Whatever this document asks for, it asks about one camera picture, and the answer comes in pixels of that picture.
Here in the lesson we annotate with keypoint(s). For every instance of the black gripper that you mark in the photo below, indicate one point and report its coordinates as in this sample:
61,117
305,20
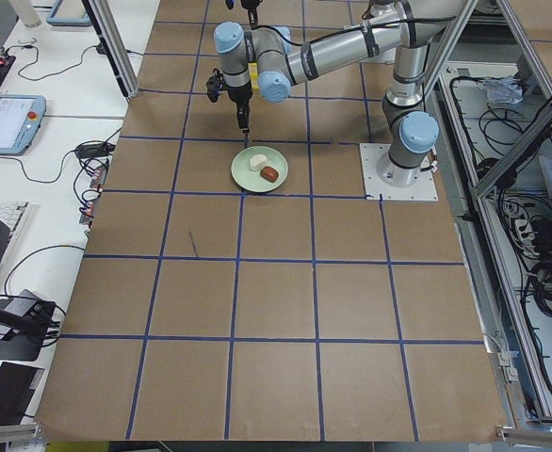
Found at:
238,94
252,15

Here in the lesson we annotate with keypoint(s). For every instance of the white bun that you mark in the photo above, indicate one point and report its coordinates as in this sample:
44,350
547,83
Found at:
257,161

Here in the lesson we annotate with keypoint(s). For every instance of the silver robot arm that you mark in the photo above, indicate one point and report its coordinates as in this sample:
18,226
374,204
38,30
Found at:
406,27

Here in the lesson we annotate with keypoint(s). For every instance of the lower yellow steamer layer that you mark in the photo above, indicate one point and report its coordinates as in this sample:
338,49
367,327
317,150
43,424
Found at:
254,74

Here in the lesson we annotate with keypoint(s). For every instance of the light green plate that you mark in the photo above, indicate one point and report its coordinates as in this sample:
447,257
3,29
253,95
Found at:
251,180

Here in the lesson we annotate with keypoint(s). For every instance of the brown bun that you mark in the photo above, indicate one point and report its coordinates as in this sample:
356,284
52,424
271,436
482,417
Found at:
269,174

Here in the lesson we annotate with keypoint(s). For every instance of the black power adapter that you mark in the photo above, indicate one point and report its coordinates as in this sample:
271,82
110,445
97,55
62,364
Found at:
94,150

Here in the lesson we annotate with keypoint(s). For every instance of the white keyboard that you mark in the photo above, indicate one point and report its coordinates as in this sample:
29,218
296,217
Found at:
15,215

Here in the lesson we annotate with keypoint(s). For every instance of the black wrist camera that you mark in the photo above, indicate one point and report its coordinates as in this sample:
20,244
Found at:
214,85

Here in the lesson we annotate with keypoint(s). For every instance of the aluminium frame post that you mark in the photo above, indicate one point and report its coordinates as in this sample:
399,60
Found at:
106,29

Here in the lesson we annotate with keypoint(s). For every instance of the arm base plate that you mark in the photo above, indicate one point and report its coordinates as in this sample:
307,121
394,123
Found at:
384,181

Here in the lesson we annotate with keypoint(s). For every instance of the black camera stand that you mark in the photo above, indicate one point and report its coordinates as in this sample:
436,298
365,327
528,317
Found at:
25,321

